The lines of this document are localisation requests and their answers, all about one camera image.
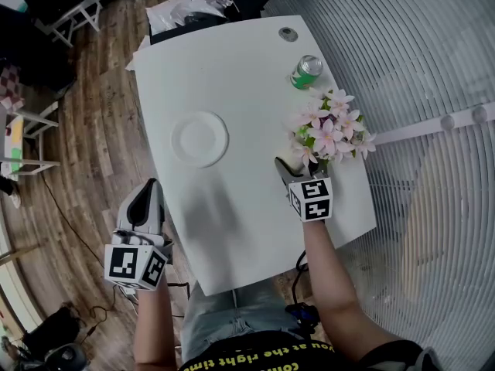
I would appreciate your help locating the white plastic bag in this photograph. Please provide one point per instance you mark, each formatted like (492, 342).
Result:
(162, 18)

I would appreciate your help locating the person's left forearm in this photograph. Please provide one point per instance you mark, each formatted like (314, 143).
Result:
(154, 323)

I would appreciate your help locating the pink flower bouquet in pot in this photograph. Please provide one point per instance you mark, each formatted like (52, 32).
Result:
(328, 130)

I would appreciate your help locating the yellow paper sheet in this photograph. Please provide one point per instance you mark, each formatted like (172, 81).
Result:
(17, 130)

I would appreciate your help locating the person's right forearm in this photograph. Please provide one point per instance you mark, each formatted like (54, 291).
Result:
(332, 284)

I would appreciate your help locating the black swivel chair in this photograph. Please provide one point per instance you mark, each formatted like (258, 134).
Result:
(54, 331)

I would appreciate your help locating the white stool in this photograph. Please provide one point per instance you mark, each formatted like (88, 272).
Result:
(77, 18)

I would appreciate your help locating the green paper sheet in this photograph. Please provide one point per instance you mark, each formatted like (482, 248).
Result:
(16, 158)

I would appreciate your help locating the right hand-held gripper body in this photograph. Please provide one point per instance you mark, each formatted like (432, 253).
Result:
(315, 199)

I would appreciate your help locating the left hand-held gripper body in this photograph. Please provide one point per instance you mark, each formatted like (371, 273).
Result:
(123, 263)

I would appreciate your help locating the green drink can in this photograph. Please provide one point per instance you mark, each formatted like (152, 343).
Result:
(306, 73)

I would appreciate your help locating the grey table grommet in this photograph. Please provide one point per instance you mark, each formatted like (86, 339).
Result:
(288, 34)

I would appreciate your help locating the white paper on floor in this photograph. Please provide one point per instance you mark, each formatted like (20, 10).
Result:
(137, 54)

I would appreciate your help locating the black waist device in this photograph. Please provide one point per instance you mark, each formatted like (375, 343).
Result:
(303, 319)

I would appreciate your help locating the checkered cloth table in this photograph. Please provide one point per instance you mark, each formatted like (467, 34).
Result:
(9, 85)

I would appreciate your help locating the round metal knob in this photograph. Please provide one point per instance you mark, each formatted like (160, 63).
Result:
(479, 113)
(447, 122)

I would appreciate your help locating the white square table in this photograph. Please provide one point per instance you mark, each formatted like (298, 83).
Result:
(239, 83)

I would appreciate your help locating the light wooden table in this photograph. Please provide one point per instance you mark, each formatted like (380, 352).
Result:
(17, 254)

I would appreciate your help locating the clear plastic bag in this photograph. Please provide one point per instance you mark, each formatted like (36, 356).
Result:
(205, 8)

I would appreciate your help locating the person's light jeans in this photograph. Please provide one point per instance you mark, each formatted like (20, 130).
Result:
(216, 319)

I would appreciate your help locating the person's black printed shirt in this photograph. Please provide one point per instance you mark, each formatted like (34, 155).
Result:
(278, 356)

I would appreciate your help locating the white round plate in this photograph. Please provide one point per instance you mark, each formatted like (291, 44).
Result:
(200, 139)

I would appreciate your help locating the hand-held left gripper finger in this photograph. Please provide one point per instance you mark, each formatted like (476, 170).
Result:
(123, 218)
(158, 226)

